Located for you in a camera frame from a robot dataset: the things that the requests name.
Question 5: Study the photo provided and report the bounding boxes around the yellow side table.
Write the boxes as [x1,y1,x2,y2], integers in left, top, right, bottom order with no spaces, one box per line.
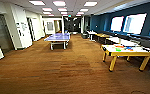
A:
[95,32,113,45]

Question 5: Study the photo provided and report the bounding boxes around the white wall notice papers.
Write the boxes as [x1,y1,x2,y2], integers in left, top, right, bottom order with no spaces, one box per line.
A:
[16,21,28,38]

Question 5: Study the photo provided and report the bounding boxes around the small white-legged table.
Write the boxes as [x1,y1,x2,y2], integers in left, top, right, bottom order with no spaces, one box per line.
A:
[87,30,99,42]

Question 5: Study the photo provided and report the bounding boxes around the grey elevator door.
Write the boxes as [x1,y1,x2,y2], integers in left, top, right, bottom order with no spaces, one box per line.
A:
[0,13,16,55]

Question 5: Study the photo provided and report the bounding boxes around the blue flat item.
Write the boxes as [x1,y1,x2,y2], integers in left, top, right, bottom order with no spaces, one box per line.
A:
[124,46,135,52]

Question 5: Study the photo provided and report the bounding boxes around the rectangular ceiling light panel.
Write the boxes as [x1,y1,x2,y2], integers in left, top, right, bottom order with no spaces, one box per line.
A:
[55,7,68,13]
[52,0,67,7]
[28,0,46,7]
[79,8,91,13]
[83,1,99,8]
[41,7,54,12]

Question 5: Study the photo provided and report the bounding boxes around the yellow wooden gaming table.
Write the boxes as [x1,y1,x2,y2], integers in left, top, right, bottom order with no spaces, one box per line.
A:
[100,43,150,73]

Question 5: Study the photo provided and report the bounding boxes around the blue ping pong table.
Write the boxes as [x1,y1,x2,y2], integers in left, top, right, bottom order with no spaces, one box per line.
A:
[43,32,72,51]

